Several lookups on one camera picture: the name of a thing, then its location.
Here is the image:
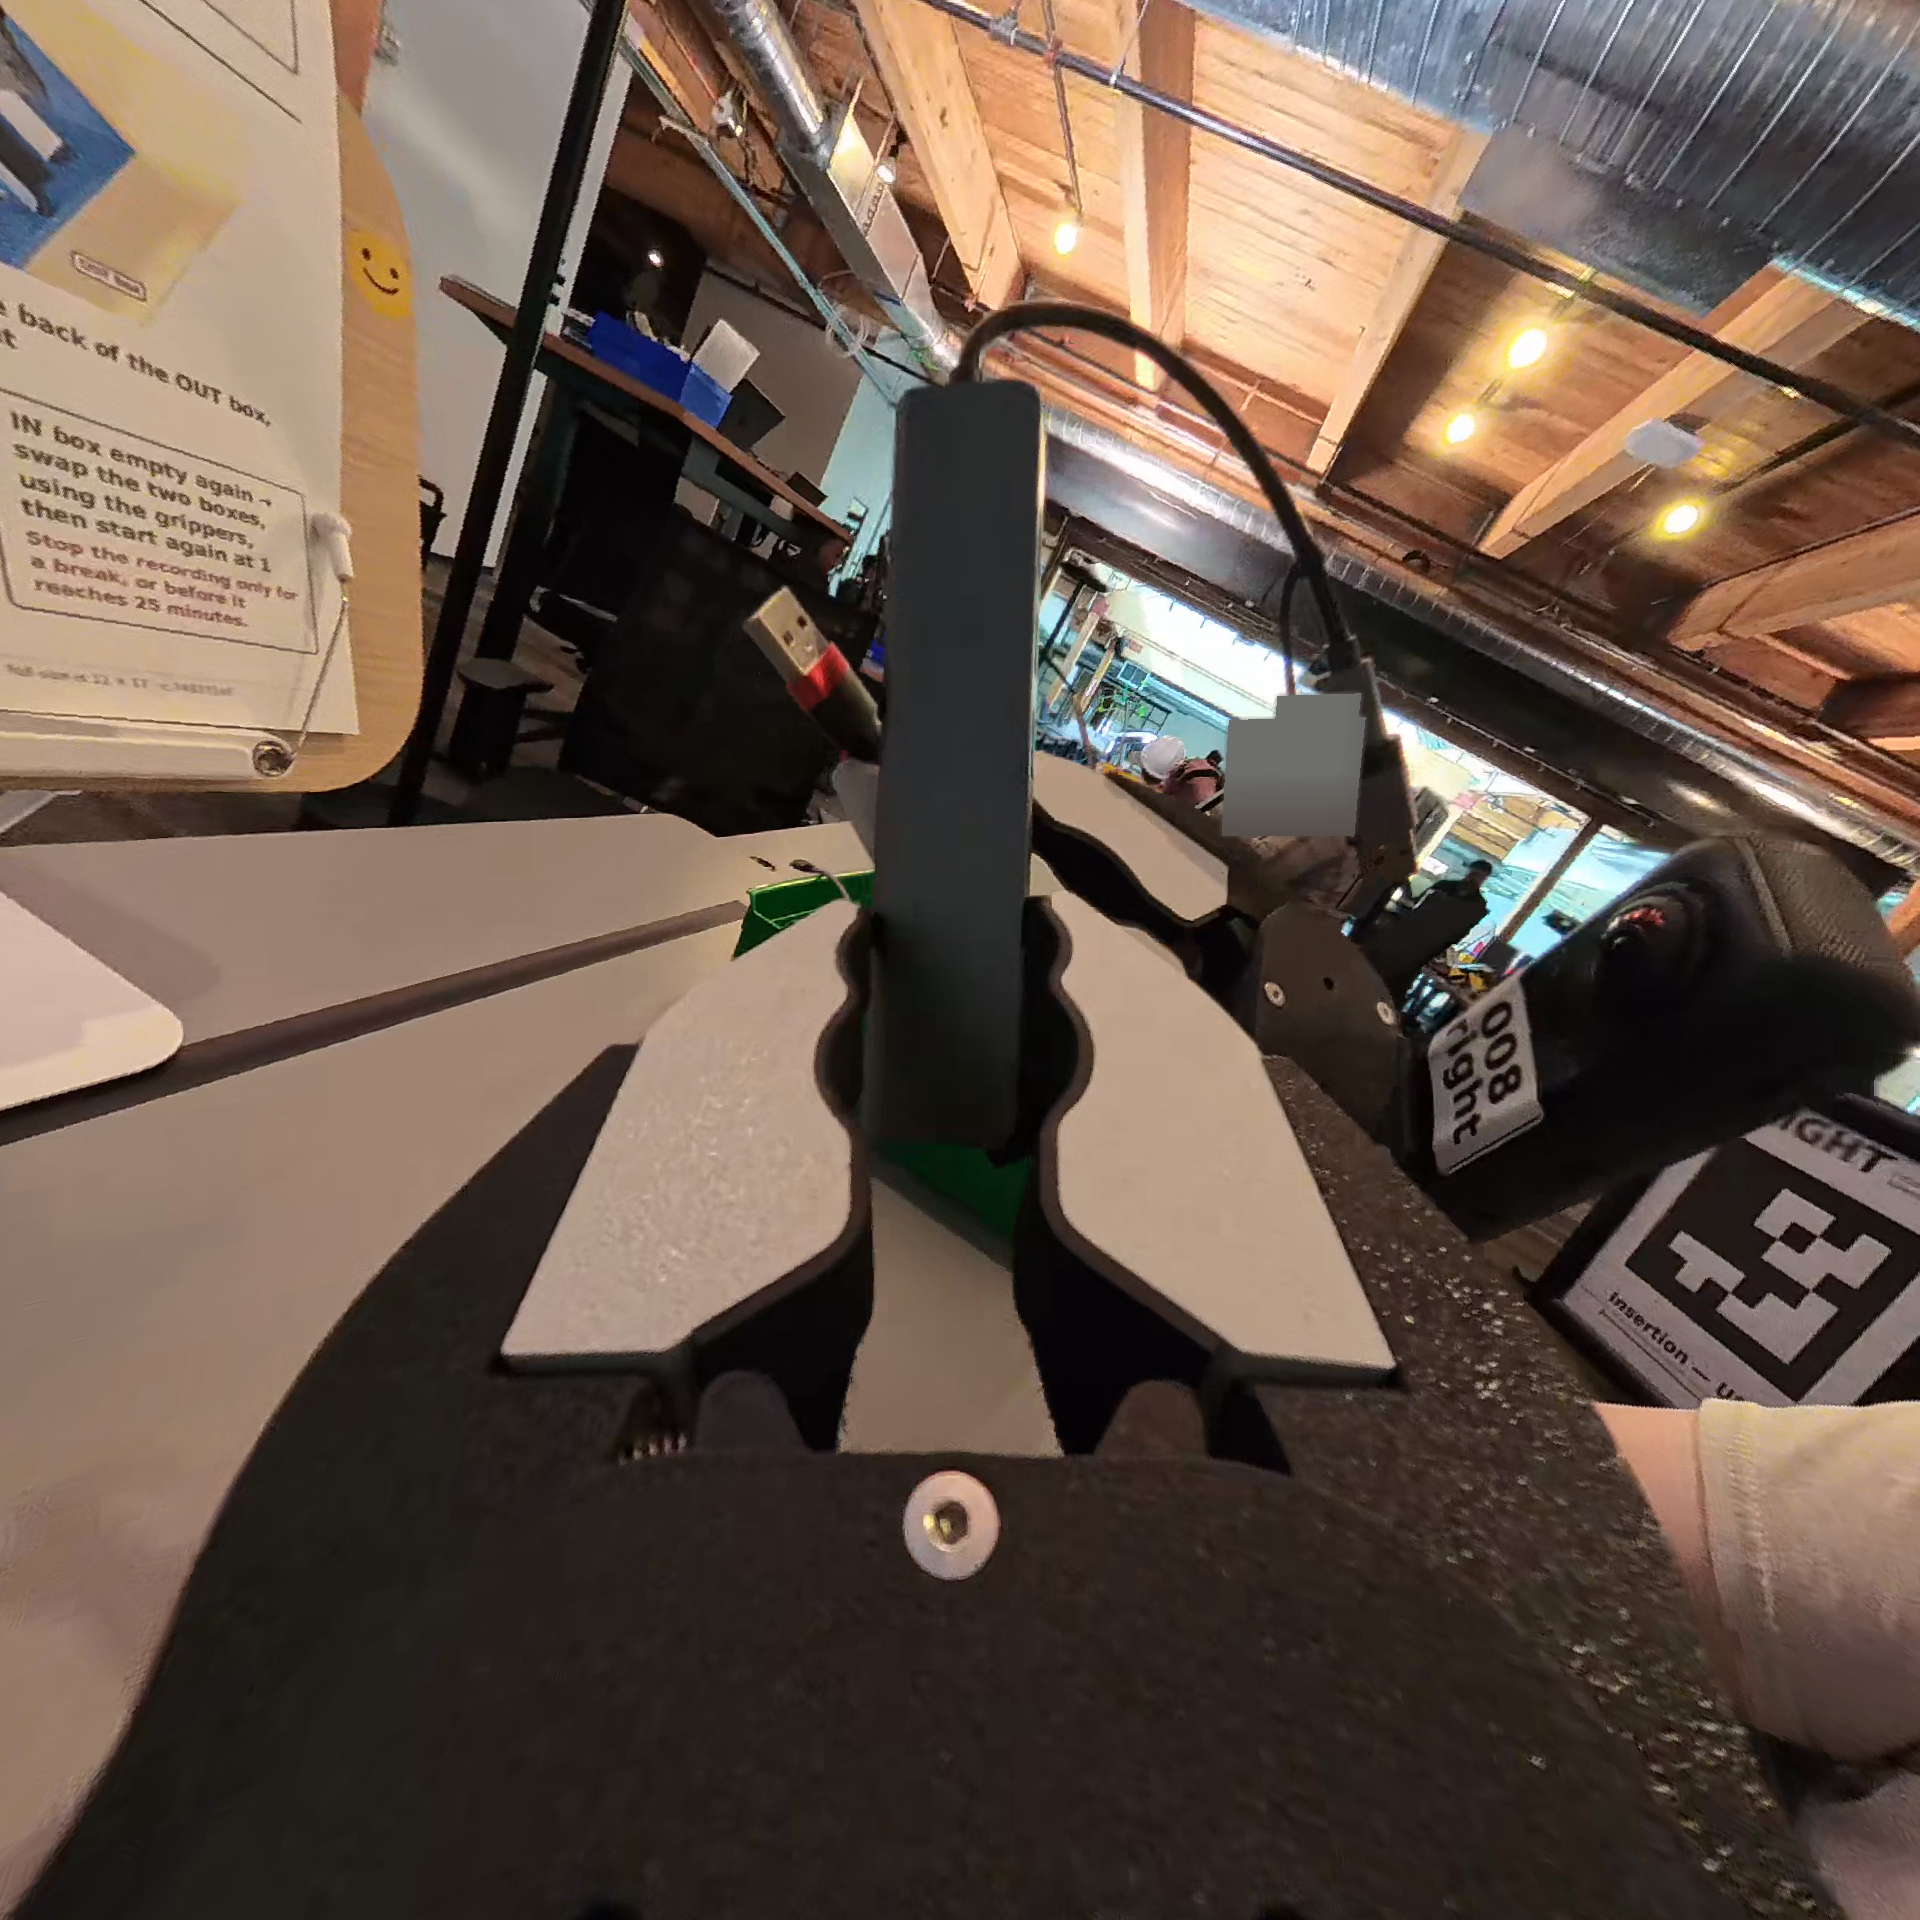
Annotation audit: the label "person's right forearm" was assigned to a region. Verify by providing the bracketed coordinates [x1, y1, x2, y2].
[1592, 1397, 1920, 1765]

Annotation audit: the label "black white marker sign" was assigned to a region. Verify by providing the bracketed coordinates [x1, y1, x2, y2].
[1529, 1098, 1920, 1413]

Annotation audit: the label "black cabinet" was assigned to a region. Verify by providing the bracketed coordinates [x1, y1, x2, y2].
[569, 501, 844, 833]

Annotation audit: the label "grey USB hub with cable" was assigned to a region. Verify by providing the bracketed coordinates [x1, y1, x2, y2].
[954, 303, 1422, 903]

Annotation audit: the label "printed instruction sheet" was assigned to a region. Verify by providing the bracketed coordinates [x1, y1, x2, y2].
[0, 0, 359, 735]

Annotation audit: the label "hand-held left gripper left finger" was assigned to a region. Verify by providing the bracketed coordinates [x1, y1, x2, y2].
[502, 899, 879, 1378]

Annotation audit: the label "black usb cable red plugs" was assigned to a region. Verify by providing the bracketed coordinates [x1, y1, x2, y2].
[745, 583, 893, 765]

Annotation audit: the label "wooden board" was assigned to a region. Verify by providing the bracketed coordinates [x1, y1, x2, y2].
[0, 0, 426, 793]

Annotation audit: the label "small silver ventilation duct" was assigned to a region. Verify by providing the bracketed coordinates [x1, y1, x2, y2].
[1036, 402, 1920, 843]

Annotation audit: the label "green plastic bin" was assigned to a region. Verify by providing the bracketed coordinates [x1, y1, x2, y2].
[732, 865, 1040, 1251]

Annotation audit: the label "thin ceiling pipe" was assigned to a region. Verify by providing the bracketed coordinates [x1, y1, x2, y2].
[930, 0, 1920, 435]

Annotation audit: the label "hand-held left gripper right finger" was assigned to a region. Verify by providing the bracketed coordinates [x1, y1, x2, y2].
[1021, 897, 1400, 1380]

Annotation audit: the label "blue plastic bin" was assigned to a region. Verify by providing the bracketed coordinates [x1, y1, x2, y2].
[589, 310, 737, 420]

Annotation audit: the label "wooden top desk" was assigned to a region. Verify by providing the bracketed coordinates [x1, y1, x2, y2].
[439, 274, 861, 541]

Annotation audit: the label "large silver ventilation duct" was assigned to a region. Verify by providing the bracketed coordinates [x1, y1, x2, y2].
[1185, 0, 1920, 384]

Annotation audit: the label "white plastic tray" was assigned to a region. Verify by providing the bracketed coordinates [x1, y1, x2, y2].
[0, 890, 187, 1117]

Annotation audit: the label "black stand pole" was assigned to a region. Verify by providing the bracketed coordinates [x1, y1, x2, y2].
[391, 0, 634, 828]

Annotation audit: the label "rectangular metal duct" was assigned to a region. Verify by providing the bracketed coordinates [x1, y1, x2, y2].
[706, 0, 966, 362]

